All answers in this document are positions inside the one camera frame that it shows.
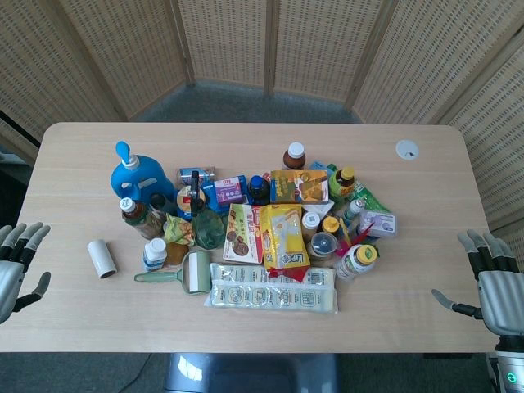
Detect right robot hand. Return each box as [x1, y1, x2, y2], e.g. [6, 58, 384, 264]
[431, 228, 524, 337]

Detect white paper roll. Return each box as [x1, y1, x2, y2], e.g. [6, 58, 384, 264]
[86, 239, 118, 280]

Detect silver blue drink can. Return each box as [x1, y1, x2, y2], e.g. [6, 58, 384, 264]
[177, 165, 217, 187]

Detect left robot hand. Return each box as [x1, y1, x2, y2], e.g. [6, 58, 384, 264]
[0, 222, 52, 325]

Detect dark blue glass bottle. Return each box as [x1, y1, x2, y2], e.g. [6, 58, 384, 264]
[247, 175, 271, 206]

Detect white cable grommet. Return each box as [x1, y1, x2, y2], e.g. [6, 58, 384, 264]
[395, 139, 421, 162]

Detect cookie box with brown biscuits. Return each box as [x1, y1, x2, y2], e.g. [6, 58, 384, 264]
[222, 203, 264, 264]

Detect black clip handle tool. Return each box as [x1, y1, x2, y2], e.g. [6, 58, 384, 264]
[189, 170, 206, 217]

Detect small white pill bottle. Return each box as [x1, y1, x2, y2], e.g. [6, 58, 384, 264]
[142, 237, 168, 273]

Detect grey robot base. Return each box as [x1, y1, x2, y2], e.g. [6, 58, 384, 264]
[163, 352, 341, 393]

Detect purple white small box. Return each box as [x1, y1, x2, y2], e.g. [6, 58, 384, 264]
[213, 175, 249, 206]

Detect green lint roller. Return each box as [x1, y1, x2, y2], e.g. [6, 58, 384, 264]
[133, 250, 212, 296]

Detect clear round lidded cup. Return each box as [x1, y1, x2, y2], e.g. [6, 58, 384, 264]
[308, 231, 338, 260]

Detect white bottle with yellow lid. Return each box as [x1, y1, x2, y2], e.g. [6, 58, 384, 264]
[334, 243, 377, 281]

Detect brown tea drink bottle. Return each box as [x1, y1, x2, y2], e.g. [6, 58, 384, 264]
[119, 196, 166, 241]

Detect light purple wipes pack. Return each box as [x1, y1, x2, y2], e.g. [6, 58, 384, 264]
[359, 210, 399, 239]

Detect dark green mesh bag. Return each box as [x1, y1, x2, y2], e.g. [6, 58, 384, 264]
[192, 210, 228, 250]

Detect brown jar with white lid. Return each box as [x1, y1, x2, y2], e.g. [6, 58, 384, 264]
[300, 210, 322, 242]

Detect green white plastic pouch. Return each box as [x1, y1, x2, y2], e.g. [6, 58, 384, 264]
[351, 179, 392, 215]

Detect round yellow lidded cup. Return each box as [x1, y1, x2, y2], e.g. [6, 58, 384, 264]
[176, 185, 194, 222]

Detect small bottle with white cap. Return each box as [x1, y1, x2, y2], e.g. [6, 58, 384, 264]
[342, 197, 366, 226]

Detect brown bottle with white cap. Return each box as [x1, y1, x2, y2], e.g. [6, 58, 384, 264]
[282, 142, 308, 172]

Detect brown kiwi fruit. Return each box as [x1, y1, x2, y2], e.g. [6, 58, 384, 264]
[165, 242, 190, 266]

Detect blue detergent jug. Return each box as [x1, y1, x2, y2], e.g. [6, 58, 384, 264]
[110, 141, 178, 206]

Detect clear pack of white wafers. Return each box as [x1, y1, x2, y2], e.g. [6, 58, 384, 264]
[209, 262, 337, 288]
[203, 279, 340, 314]

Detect folding wicker screen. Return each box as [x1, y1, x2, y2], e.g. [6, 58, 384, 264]
[0, 0, 524, 263]

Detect yellow orange picture box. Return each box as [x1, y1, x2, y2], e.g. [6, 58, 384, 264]
[269, 169, 330, 206]

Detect green yellow snack bag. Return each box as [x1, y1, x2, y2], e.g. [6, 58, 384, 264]
[163, 214, 196, 247]

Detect green bottle with yellow cap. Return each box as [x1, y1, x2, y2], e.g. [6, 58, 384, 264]
[328, 166, 356, 201]

